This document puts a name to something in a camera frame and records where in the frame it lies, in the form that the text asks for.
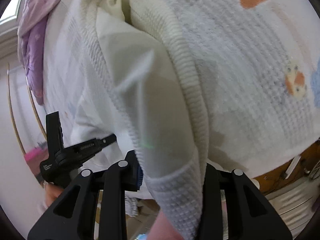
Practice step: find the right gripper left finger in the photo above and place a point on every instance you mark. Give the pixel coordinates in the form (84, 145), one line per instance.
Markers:
(72, 214)

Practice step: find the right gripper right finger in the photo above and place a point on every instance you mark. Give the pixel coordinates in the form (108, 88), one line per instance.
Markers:
(234, 208)

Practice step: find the person's left hand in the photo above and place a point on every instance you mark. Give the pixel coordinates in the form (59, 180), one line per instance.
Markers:
(52, 193)

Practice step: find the white patterned bed sheet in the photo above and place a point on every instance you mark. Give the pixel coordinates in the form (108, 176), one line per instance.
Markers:
(258, 67)

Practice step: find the cream white snap jacket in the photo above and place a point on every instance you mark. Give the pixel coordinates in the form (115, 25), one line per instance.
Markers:
(143, 84)

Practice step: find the purple floral quilt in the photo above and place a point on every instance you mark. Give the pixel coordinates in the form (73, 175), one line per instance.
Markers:
(31, 35)

